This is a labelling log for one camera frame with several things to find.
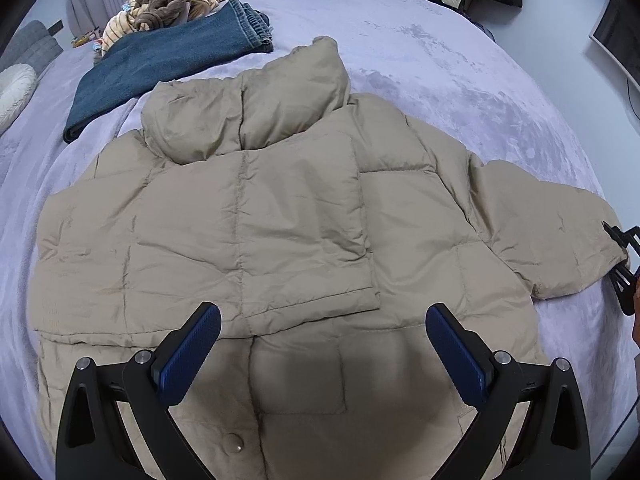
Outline beige puffer jacket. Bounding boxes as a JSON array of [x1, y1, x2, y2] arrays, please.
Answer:
[[27, 36, 626, 480]]

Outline blue denim jeans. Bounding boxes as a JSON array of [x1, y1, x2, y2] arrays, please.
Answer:
[[63, 0, 275, 143]]

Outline lavender plush bed blanket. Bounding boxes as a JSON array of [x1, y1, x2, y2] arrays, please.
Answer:
[[0, 0, 632, 480]]

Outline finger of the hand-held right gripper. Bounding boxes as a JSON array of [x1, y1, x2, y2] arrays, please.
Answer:
[[601, 221, 640, 252], [606, 259, 640, 317]]

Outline brown plush garment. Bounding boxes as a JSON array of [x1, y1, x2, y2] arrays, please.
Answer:
[[130, 0, 190, 35]]

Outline silver framed wall screen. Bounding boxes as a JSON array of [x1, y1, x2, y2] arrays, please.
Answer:
[[589, 0, 640, 113]]

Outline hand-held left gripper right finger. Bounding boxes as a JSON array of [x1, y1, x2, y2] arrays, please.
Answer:
[[425, 302, 592, 480]]

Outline white round cushion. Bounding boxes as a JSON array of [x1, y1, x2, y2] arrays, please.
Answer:
[[0, 64, 39, 134]]

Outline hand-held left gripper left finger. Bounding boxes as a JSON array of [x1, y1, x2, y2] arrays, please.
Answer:
[[56, 301, 222, 480]]

